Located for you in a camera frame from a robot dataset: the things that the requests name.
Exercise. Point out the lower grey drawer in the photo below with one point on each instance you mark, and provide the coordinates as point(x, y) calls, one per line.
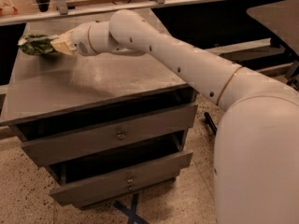
point(104, 187)

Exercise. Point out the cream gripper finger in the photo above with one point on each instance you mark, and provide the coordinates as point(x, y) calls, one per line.
point(64, 46)
point(66, 35)

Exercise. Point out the metal railing frame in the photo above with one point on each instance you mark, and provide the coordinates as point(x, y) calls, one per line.
point(124, 0)

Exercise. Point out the black table leg base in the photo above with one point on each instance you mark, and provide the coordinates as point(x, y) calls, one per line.
point(209, 121)

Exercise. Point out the upper grey drawer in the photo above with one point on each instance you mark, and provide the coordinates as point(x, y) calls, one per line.
point(93, 139)

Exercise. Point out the dark table top right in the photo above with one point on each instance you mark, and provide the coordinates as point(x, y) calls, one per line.
point(282, 19)

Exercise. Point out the green jalapeno chip bag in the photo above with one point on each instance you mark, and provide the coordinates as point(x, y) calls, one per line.
point(35, 44)

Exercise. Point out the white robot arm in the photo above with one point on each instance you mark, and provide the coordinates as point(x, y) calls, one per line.
point(256, 151)

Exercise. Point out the grey drawer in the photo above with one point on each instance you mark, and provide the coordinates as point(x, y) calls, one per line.
point(93, 139)
point(104, 187)

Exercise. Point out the grey drawer cabinet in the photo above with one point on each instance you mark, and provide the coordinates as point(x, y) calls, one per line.
point(56, 93)

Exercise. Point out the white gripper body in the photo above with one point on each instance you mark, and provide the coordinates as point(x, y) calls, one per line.
point(80, 38)

